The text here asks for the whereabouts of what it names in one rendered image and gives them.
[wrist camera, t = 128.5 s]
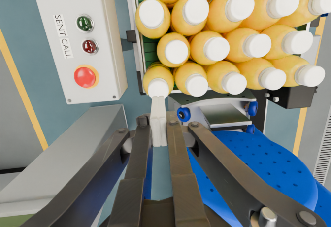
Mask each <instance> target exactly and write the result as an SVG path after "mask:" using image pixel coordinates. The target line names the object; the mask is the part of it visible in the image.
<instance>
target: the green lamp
mask: <svg viewBox="0 0 331 227"><path fill-rule="evenodd" d="M76 23H77V26H78V27H79V29H81V30H82V31H88V30H90V29H91V26H92V23H91V20H90V19H89V18H88V17H86V16H80V17H78V18H77V21H76Z"/></svg>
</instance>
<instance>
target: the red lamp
mask: <svg viewBox="0 0 331 227"><path fill-rule="evenodd" d="M82 48H83V50H84V51H85V52H86V53H89V54H91V53H94V52H95V51H96V48H97V47H96V44H95V43H94V42H93V41H92V40H85V41H84V42H83V43H82Z"/></svg>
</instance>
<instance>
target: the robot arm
mask: <svg viewBox="0 0 331 227"><path fill-rule="evenodd" d="M136 125H137V127H136V129H135V130H131V131H129V129H128V128H119V129H117V130H116V131H115V132H114V133H113V134H112V135H111V136H110V137H109V138H108V139H107V140H106V141H105V142H104V143H103V145H102V146H101V147H100V148H99V149H98V150H97V151H96V152H95V153H94V154H93V155H92V156H91V158H90V159H89V160H88V161H87V162H86V163H85V164H84V165H83V166H82V167H81V168H80V169H79V171H78V172H77V173H76V174H75V175H74V176H73V177H72V178H71V179H70V180H69V181H68V183H67V184H66V185H65V186H64V187H63V188H62V189H61V190H60V191H59V192H58V193H57V194H56V196H55V197H54V198H53V199H52V200H51V201H50V202H49V203H48V204H47V205H46V206H45V207H43V208H42V209H41V210H39V211H38V212H37V213H35V214H34V215H33V216H31V217H30V218H29V219H27V220H26V221H25V222H23V223H22V224H21V225H20V226H18V227H91V225H92V223H93V222H94V220H95V218H96V217H97V215H98V213H99V211H100V210H101V208H102V206H103V205H104V203H105V201H106V200H107V198H108V196H109V195H110V193H111V191H112V189H113V188H114V186H115V184H116V183H117V181H118V179H119V177H120V176H121V174H122V172H123V171H124V169H125V167H126V165H127V168H126V173H125V177H124V179H121V180H120V182H119V186H118V190H117V193H116V196H115V200H114V204H113V207H112V211H111V214H110V215H109V216H108V217H107V218H106V219H105V220H104V221H103V222H102V223H101V224H100V225H99V226H98V227H232V226H231V225H230V224H229V223H228V222H226V221H225V220H224V219H223V218H222V217H221V216H219V215H218V214H217V213H216V212H215V211H214V210H212V209H211V208H210V207H209V206H207V205H206V204H204V203H203V201H202V198H201V194H200V190H199V186H198V182H197V179H196V175H195V173H193V171H192V167H191V163H190V159H189V155H188V152H187V148H186V147H188V149H189V151H190V152H191V154H192V155H193V157H194V158H195V159H196V161H197V162H198V164H199V165H200V167H201V168H202V169H203V171H204V172H205V174H206V175H207V177H208V178H209V180H210V181H211V183H212V184H213V185H214V187H215V188H216V190H217V191H218V193H219V194H220V195H221V197H222V198H223V200H224V201H225V203H226V204H227V205H228V207H229V208H230V210H231V211H232V212H233V214H234V215H235V217H236V218H237V219H238V221H239V222H240V223H241V225H242V226H243V227H327V225H326V223H325V221H324V220H323V219H322V218H321V217H320V216H319V215H318V214H316V213H315V212H314V211H312V210H311V209H309V208H307V207H305V206H304V205H302V204H300V203H299V202H297V201H295V200H294V199H292V198H290V197H288V196H287V195H285V194H283V193H282V192H280V191H278V190H277V189H275V188H273V187H272V186H270V185H268V184H267V183H266V182H265V181H264V180H263V179H262V178H261V177H259V176H258V175H257V174H256V173H255V172H254V171H253V170H252V169H251V168H250V167H249V166H247V165H246V164H245V163H244V162H243V161H242V160H241V159H240V158H239V157H238V156H237V155H235V154H234V153H233V152H232V151H231V150H230V149H229V148H228V147H227V146H226V145H224V144H223V143H222V142H221V141H220V140H219V139H218V138H217V137H216V136H215V135H214V134H212V133H211V132H210V131H209V130H208V129H207V128H206V127H205V126H204V125H203V124H201V123H200V122H196V121H193V122H189V123H188V125H187V126H184V125H181V124H180V122H179V121H178V117H177V114H176V112H175V111H167V112H166V108H165V99H164V96H159V97H158V96H153V97H152V106H151V113H146V114H142V115H140V116H138V117H136ZM161 145H162V146H167V145H168V153H169V164H170V175H171V186H172V197H169V198H166V199H163V200H160V201H156V200H151V185H152V162H153V146H154V147H159V146H161Z"/></svg>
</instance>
